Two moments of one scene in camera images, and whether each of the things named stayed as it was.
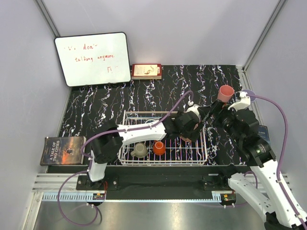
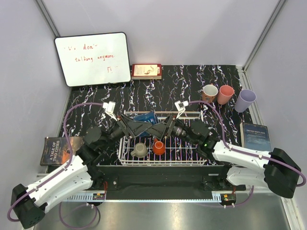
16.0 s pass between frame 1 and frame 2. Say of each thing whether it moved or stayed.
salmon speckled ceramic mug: moved
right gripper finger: moved
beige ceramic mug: stayed
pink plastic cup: stayed
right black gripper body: moved
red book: stayed
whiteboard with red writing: stayed
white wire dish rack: stayed
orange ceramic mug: stayed
